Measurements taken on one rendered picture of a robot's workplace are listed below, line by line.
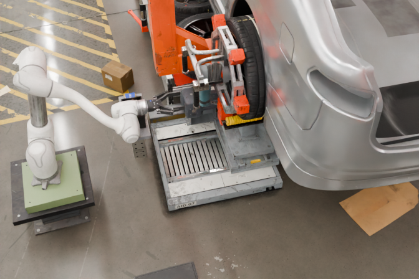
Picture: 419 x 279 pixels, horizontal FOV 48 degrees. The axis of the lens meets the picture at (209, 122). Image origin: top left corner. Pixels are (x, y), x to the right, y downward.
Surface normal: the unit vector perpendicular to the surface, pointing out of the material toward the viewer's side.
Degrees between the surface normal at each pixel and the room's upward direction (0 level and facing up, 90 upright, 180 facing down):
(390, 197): 2
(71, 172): 4
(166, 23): 90
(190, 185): 0
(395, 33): 20
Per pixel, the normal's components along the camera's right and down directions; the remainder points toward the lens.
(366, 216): 0.03, -0.68
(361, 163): -0.07, 0.79
